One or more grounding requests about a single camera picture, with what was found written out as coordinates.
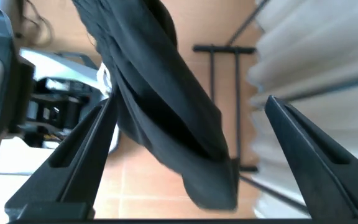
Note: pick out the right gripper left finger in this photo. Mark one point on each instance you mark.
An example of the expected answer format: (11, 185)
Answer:
(82, 186)

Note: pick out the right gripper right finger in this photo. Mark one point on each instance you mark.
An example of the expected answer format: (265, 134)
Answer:
(322, 193)

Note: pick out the black shorts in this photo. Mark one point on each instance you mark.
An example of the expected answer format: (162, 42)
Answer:
(166, 93)

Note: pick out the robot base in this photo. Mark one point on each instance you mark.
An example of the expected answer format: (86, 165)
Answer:
(57, 67)

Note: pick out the black clothes rack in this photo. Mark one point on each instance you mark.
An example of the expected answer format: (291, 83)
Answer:
(225, 48)

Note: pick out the beige curtain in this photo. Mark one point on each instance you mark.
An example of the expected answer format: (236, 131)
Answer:
(322, 40)
(337, 130)

